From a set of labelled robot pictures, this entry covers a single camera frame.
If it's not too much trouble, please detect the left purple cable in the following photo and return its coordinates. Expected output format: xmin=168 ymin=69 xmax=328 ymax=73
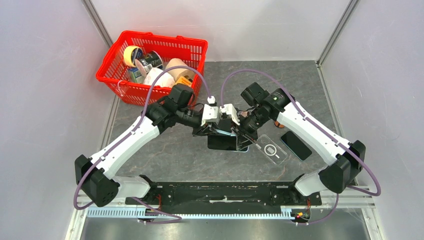
xmin=72 ymin=65 xmax=215 ymax=225

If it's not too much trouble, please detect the beige tape roll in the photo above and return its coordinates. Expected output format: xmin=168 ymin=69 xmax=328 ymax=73
xmin=165 ymin=58 xmax=195 ymax=82

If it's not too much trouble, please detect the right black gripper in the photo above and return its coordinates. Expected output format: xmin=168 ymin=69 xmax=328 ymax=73
xmin=230 ymin=105 xmax=271 ymax=151

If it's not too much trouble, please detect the orange bottle blue cap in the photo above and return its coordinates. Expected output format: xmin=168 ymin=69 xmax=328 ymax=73
xmin=274 ymin=121 xmax=285 ymax=128

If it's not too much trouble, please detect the dark printed can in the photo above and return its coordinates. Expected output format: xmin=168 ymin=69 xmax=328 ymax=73
xmin=134 ymin=51 xmax=164 ymax=77

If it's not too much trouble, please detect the white paper roll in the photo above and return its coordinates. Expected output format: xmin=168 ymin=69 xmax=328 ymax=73
xmin=143 ymin=67 xmax=176 ymax=88

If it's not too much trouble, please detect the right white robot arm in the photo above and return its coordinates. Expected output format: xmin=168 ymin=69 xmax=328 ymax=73
xmin=240 ymin=82 xmax=366 ymax=205

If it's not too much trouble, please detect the purple cable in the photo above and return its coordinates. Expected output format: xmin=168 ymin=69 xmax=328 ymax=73
xmin=72 ymin=65 xmax=215 ymax=225
xmin=219 ymin=68 xmax=382 ymax=226

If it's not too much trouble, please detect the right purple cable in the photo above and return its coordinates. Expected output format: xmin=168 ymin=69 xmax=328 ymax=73
xmin=219 ymin=68 xmax=382 ymax=226

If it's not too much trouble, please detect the orange small box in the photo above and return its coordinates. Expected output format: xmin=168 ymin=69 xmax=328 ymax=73
xmin=175 ymin=76 xmax=193 ymax=88

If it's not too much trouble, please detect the yellow tape roll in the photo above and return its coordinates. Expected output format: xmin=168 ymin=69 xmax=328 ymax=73
xmin=123 ymin=45 xmax=144 ymax=68

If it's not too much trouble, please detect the red plastic basket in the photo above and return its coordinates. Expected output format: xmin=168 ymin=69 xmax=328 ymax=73
xmin=95 ymin=30 xmax=208 ymax=106

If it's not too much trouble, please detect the blue small box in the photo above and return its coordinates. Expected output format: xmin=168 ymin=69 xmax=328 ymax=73
xmin=128 ymin=67 xmax=144 ymax=84

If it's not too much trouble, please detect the white toothed cable duct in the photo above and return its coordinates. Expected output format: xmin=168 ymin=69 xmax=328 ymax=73
xmin=86 ymin=206 xmax=296 ymax=220

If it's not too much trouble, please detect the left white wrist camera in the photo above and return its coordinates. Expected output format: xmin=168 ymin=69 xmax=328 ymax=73
xmin=201 ymin=96 xmax=220 ymax=126

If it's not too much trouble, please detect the clear phone case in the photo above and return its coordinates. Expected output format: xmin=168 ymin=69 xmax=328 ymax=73
xmin=254 ymin=134 xmax=288 ymax=165

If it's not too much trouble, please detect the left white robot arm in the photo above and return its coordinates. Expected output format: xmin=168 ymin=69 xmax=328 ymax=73
xmin=73 ymin=84 xmax=220 ymax=210

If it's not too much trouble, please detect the black phone teal edge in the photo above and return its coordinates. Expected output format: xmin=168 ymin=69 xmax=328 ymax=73
xmin=280 ymin=131 xmax=312 ymax=161

